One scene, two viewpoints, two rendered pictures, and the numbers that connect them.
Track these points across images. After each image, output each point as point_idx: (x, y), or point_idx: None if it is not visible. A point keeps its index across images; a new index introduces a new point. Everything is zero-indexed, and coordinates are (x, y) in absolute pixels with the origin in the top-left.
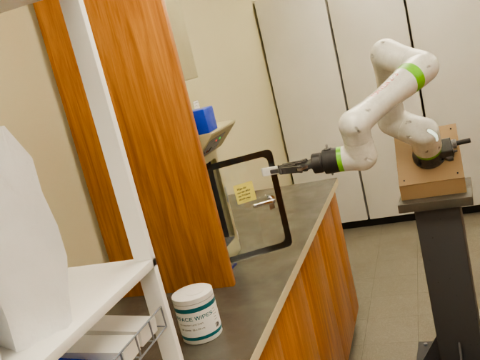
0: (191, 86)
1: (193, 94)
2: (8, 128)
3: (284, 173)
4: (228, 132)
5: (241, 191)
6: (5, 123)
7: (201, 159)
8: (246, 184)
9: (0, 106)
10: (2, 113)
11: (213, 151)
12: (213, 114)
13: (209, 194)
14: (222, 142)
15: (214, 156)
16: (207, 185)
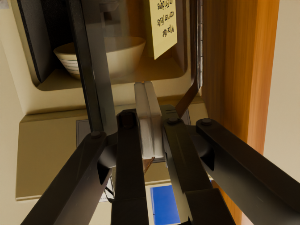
0: (103, 222)
1: (103, 210)
2: (268, 118)
3: (234, 136)
4: (31, 164)
5: (168, 21)
6: (269, 122)
7: (266, 124)
8: (161, 44)
9: (268, 135)
10: (268, 130)
11: (41, 107)
12: (157, 211)
13: (274, 39)
14: (28, 132)
15: (42, 94)
16: (272, 64)
